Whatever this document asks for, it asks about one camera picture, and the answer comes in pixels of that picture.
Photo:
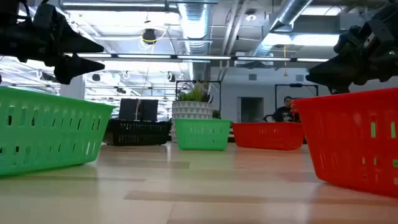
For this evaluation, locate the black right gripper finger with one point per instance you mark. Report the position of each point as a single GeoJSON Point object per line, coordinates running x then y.
{"type": "Point", "coordinates": [340, 89]}
{"type": "Point", "coordinates": [342, 73]}

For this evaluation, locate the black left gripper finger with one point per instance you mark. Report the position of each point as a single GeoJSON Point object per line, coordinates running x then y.
{"type": "Point", "coordinates": [71, 68]}
{"type": "Point", "coordinates": [77, 45]}

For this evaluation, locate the green plastic slotted basket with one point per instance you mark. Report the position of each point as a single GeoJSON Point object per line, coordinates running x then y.
{"type": "Point", "coordinates": [46, 133]}
{"type": "Point", "coordinates": [202, 135]}

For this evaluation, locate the red plastic slotted basket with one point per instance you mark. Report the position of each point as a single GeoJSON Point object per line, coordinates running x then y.
{"type": "Point", "coordinates": [267, 137]}
{"type": "Point", "coordinates": [342, 140]}

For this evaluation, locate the person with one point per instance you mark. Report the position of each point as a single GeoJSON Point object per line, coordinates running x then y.
{"type": "Point", "coordinates": [284, 115]}

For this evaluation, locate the black computer monitor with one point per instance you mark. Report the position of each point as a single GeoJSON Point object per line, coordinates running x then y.
{"type": "Point", "coordinates": [150, 110]}
{"type": "Point", "coordinates": [129, 110]}

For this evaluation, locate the black hanging ceiling device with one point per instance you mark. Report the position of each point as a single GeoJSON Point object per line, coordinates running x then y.
{"type": "Point", "coordinates": [149, 35]}

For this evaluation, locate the black plastic slotted basket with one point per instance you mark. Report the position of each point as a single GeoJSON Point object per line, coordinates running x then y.
{"type": "Point", "coordinates": [136, 133]}

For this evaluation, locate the long ceiling light bar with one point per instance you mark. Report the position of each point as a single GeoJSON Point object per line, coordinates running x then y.
{"type": "Point", "coordinates": [202, 57]}

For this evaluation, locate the small green plant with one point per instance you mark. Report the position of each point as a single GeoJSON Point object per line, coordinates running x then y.
{"type": "Point", "coordinates": [216, 114]}

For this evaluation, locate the succulent in white patterned pot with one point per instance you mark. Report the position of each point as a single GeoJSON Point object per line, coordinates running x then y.
{"type": "Point", "coordinates": [192, 110]}

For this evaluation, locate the silver ventilation duct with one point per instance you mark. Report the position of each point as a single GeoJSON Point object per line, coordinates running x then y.
{"type": "Point", "coordinates": [289, 12]}
{"type": "Point", "coordinates": [194, 21]}

